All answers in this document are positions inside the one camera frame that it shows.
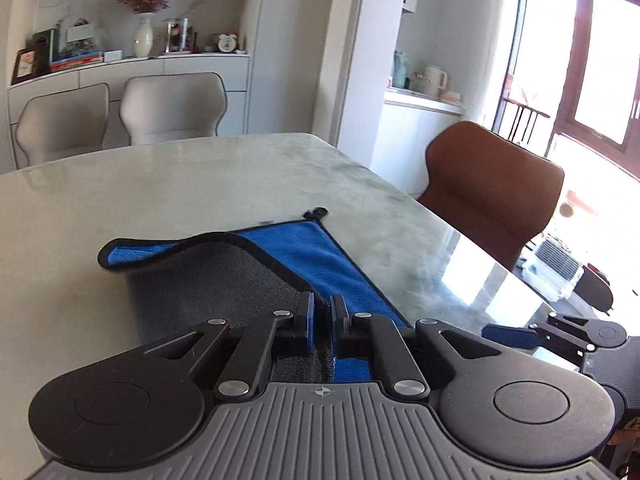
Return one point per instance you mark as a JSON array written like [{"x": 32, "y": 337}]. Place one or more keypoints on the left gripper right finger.
[{"x": 376, "y": 339}]

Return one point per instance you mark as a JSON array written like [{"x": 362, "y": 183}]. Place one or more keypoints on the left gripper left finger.
[{"x": 281, "y": 332}]

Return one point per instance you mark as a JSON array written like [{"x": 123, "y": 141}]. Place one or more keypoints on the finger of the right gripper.
[{"x": 512, "y": 337}]

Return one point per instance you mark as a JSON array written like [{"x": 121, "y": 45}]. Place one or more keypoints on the blue and grey towel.
[{"x": 242, "y": 275}]

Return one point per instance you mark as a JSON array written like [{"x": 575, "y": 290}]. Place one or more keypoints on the white air heater unit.
[{"x": 551, "y": 271}]

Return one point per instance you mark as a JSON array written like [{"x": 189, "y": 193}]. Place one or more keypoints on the brown leather chair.
[{"x": 489, "y": 189}]

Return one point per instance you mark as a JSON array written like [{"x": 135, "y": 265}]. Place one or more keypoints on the white kitchen counter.
[{"x": 409, "y": 122}]

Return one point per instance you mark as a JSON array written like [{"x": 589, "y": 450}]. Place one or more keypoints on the teal kettle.
[{"x": 400, "y": 70}]

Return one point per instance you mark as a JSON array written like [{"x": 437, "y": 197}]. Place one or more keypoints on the white electric kettle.
[{"x": 432, "y": 80}]

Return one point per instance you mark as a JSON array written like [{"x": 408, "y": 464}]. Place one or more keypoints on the grey chair right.
[{"x": 162, "y": 108}]

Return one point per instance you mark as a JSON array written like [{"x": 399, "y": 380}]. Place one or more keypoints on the grey chair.
[
  {"x": 162, "y": 108},
  {"x": 64, "y": 124}
]

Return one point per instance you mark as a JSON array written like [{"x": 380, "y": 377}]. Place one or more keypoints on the white sideboard cabinet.
[{"x": 232, "y": 69}]

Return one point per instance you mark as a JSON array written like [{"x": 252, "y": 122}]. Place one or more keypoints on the grey chair left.
[{"x": 64, "y": 124}]

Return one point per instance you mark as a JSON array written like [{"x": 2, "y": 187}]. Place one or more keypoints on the small alarm clock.
[{"x": 227, "y": 43}]

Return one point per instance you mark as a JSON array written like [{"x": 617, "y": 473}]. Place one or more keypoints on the stack of books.
[{"x": 76, "y": 61}]

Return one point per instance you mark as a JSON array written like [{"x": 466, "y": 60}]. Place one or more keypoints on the clear glass display case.
[{"x": 178, "y": 35}]

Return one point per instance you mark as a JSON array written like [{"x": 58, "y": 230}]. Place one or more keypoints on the framed picture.
[{"x": 25, "y": 66}]

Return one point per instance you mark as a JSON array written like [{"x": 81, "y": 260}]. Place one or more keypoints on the white vase with flowers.
[{"x": 144, "y": 35}]

